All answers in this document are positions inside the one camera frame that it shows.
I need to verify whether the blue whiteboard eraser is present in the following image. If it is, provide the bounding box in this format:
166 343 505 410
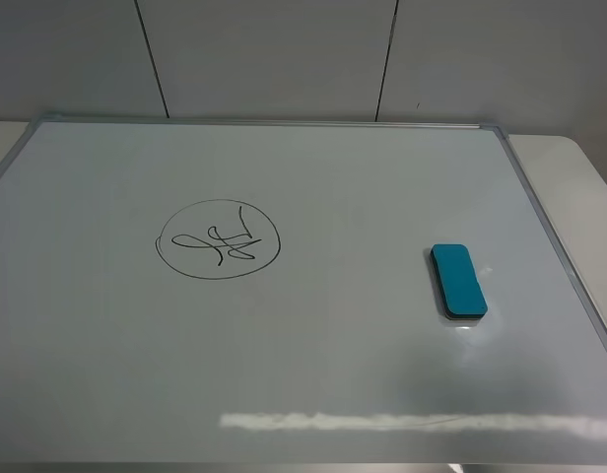
430 243 488 320

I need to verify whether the white whiteboard with aluminium frame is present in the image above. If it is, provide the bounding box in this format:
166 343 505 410
0 118 607 464

